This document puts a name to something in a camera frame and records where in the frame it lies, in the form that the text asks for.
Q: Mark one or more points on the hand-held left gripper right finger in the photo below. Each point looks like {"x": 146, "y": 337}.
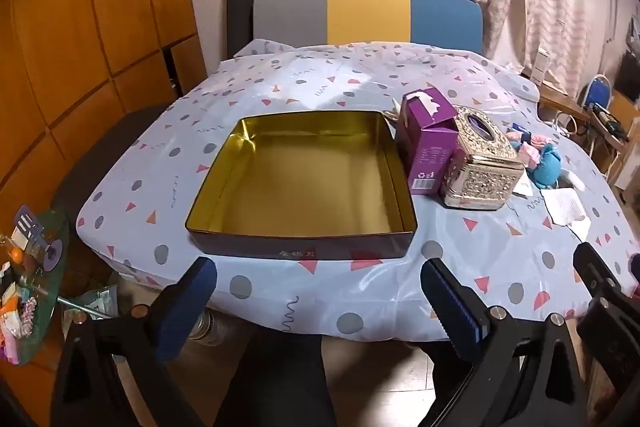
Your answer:
{"x": 455, "y": 304}

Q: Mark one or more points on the dark grey chair seat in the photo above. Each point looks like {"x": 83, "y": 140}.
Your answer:
{"x": 100, "y": 157}

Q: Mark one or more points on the blue folding chair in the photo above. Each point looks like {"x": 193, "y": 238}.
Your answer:
{"x": 597, "y": 89}

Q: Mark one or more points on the black rolled mat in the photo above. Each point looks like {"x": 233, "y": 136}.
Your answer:
{"x": 240, "y": 17}

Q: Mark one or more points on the black monitor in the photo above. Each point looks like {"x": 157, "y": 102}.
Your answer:
{"x": 629, "y": 77}

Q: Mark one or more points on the purple card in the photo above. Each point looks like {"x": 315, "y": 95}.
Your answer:
{"x": 52, "y": 252}

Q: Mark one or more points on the clear plastic bag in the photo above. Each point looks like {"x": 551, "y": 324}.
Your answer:
{"x": 100, "y": 302}

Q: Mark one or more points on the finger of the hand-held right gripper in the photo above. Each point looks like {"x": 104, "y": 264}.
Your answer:
{"x": 595, "y": 269}

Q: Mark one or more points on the grey yellow blue chair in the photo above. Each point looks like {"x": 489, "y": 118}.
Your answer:
{"x": 367, "y": 12}

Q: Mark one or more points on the clear plastic bottle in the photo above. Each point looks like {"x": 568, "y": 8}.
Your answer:
{"x": 212, "y": 332}

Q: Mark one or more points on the wooden wardrobe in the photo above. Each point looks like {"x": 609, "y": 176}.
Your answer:
{"x": 100, "y": 7}

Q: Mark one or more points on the patterned plastic tablecloth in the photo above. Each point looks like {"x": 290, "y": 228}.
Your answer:
{"x": 175, "y": 132}

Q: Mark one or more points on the wooden desk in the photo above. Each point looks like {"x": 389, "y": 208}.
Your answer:
{"x": 555, "y": 99}

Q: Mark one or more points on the round glass side table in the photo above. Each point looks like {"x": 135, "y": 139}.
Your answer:
{"x": 50, "y": 297}

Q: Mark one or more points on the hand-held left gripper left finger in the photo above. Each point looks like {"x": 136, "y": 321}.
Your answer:
{"x": 184, "y": 304}

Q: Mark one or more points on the purple carton box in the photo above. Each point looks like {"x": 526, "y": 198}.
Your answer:
{"x": 430, "y": 157}

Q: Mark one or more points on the gold tin box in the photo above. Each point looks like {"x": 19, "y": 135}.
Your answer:
{"x": 300, "y": 187}

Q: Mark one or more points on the blue plush toy pink dress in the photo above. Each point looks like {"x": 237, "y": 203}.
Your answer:
{"x": 547, "y": 167}

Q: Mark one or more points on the white paper sheet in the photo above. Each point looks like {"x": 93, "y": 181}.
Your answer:
{"x": 565, "y": 207}

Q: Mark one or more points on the person's dark trousers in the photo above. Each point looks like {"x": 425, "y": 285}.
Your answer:
{"x": 280, "y": 387}

